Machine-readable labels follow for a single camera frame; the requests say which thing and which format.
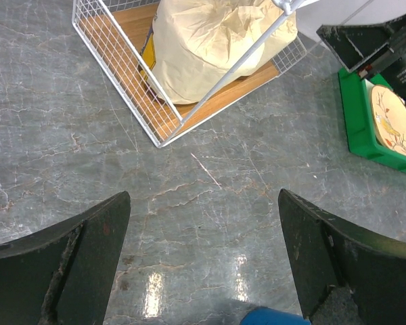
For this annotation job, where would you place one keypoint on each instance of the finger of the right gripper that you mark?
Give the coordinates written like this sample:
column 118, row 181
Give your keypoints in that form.
column 356, row 46

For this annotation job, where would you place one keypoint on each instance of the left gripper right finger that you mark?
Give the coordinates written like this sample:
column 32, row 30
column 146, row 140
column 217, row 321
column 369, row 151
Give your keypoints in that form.
column 327, row 252

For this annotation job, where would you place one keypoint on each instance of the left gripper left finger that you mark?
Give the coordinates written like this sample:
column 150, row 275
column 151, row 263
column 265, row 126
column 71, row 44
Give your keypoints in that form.
column 64, row 273

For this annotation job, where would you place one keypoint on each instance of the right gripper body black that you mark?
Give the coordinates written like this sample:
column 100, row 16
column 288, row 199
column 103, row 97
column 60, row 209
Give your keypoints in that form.
column 386, row 55

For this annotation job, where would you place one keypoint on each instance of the cream roll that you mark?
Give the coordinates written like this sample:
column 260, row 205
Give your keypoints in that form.
column 192, row 44

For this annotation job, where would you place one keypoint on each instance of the white wire wooden shelf rack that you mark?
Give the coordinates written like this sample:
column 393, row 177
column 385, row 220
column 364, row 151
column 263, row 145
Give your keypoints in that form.
column 115, row 31

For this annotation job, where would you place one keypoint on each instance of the decorated ceramic plate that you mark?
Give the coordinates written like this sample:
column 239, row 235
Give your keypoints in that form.
column 389, row 116

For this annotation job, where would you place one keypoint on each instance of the green plastic tray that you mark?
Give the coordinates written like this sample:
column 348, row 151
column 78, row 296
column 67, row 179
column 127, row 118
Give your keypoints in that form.
column 359, row 123

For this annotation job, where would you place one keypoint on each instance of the blue wrapped roll right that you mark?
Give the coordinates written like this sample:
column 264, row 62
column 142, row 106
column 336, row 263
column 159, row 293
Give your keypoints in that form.
column 268, row 316

